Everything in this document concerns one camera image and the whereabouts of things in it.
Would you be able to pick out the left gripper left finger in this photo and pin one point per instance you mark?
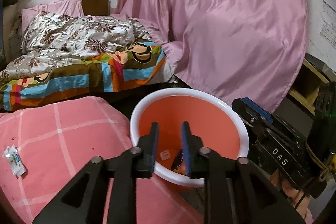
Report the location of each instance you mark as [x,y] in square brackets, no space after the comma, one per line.
[104,186]

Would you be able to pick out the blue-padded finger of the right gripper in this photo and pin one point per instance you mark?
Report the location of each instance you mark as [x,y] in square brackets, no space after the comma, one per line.
[258,109]

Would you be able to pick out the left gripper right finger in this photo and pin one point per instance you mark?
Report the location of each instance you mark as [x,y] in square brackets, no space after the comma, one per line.
[235,190]

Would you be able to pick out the trash pieces in basin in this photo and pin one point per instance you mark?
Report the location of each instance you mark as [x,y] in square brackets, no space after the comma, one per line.
[175,164]

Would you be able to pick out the person right hand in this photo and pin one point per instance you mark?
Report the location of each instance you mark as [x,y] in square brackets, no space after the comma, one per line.
[295,195]

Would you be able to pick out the orange plastic basin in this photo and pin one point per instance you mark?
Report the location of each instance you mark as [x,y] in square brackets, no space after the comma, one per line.
[220,128]

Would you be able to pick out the wooden desk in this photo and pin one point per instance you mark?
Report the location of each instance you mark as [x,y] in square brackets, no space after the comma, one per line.
[304,91]

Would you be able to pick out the pink checked bed sheet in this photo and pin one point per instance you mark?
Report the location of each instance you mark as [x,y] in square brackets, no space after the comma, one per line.
[54,142]

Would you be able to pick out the pink curtain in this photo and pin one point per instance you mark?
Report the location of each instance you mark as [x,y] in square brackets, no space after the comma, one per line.
[228,48]

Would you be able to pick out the colourful cartoon blanket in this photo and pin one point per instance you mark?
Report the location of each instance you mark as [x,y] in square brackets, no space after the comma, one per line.
[128,67]

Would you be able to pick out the white small packet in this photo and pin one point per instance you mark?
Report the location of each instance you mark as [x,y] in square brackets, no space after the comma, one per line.
[14,160]

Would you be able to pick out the floral satin quilt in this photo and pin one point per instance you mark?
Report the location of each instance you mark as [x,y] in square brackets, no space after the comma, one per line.
[57,40]

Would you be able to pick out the wooden headboard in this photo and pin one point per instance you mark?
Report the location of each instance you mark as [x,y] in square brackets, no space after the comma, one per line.
[96,7]

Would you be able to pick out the pink pillow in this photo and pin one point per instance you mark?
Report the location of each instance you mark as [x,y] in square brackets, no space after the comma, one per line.
[66,7]

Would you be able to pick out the wall calendar poster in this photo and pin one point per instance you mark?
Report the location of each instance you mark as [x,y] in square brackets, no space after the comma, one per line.
[328,29]

